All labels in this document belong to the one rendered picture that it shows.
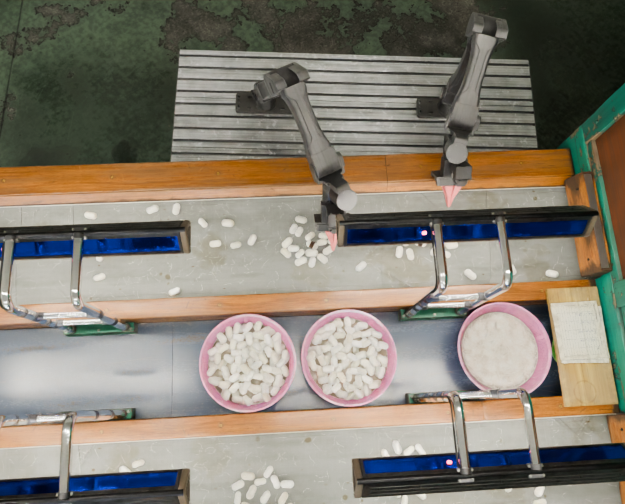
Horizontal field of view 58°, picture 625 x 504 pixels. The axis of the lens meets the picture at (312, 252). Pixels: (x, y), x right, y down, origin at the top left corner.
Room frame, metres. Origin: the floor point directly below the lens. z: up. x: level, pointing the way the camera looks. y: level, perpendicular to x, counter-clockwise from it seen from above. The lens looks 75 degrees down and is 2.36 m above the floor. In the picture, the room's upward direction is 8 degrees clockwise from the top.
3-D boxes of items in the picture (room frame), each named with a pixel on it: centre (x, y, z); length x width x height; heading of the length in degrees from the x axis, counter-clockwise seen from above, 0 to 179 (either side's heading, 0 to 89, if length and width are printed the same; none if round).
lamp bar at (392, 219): (0.48, -0.36, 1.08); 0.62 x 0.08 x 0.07; 101
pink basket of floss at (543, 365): (0.23, -0.58, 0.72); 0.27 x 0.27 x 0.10
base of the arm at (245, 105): (0.94, 0.22, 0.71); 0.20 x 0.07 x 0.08; 97
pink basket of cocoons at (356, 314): (0.15, -0.14, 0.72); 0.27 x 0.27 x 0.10
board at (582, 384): (0.27, -0.79, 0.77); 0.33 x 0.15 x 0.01; 11
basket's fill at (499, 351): (0.23, -0.58, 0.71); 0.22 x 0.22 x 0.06
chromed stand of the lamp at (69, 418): (-0.18, 0.51, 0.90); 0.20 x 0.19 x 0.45; 101
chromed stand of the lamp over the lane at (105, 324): (0.21, 0.59, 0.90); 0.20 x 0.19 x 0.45; 101
